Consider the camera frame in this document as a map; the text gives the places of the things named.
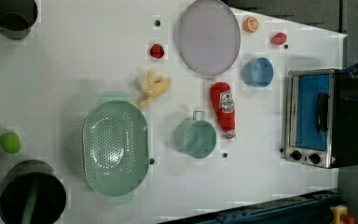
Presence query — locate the lilac round plate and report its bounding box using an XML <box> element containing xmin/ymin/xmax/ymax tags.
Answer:
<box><xmin>178</xmin><ymin>0</ymin><xmax>241</xmax><ymax>77</ymax></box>

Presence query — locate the pink strawberry toy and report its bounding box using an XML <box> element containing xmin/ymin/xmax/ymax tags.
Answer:
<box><xmin>270</xmin><ymin>33</ymin><xmax>287</xmax><ymax>46</ymax></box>

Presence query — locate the red plush ketchup bottle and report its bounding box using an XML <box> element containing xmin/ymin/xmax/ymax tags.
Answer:
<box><xmin>210</xmin><ymin>82</ymin><xmax>236</xmax><ymax>142</ymax></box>

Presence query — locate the green metal mug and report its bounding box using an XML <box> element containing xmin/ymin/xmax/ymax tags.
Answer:
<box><xmin>174</xmin><ymin>111</ymin><xmax>217</xmax><ymax>159</ymax></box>

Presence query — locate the black cylinder with green stripe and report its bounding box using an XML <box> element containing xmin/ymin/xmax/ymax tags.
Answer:
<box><xmin>0</xmin><ymin>160</ymin><xmax>66</xmax><ymax>224</ymax></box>

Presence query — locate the blue metal frame rail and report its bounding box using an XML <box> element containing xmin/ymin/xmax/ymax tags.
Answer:
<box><xmin>160</xmin><ymin>190</ymin><xmax>339</xmax><ymax>224</ymax></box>

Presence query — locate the green round toy fruit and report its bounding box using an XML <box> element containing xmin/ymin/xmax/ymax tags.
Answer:
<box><xmin>0</xmin><ymin>133</ymin><xmax>21</xmax><ymax>154</ymax></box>

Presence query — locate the silver toaster oven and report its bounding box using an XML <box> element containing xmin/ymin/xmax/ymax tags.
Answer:
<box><xmin>284</xmin><ymin>69</ymin><xmax>358</xmax><ymax>169</ymax></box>

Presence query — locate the small red strawberry toy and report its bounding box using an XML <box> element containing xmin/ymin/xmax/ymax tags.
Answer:
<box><xmin>149</xmin><ymin>44</ymin><xmax>165</xmax><ymax>59</ymax></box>

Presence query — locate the black cylinder top left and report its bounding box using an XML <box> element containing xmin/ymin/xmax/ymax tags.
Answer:
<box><xmin>0</xmin><ymin>0</ymin><xmax>38</xmax><ymax>40</ymax></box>

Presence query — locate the blue plastic bowl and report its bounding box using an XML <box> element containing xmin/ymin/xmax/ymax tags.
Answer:
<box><xmin>242</xmin><ymin>58</ymin><xmax>274</xmax><ymax>88</ymax></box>

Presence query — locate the yellow red clamp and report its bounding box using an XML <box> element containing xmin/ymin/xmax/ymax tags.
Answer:
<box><xmin>330</xmin><ymin>205</ymin><xmax>356</xmax><ymax>224</ymax></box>

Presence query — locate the orange slice toy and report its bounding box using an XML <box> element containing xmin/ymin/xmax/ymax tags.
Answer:
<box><xmin>242</xmin><ymin>17</ymin><xmax>259</xmax><ymax>33</ymax></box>

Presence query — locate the green perforated strainer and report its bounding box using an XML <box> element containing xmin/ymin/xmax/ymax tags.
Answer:
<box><xmin>82</xmin><ymin>91</ymin><xmax>149</xmax><ymax>205</ymax></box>

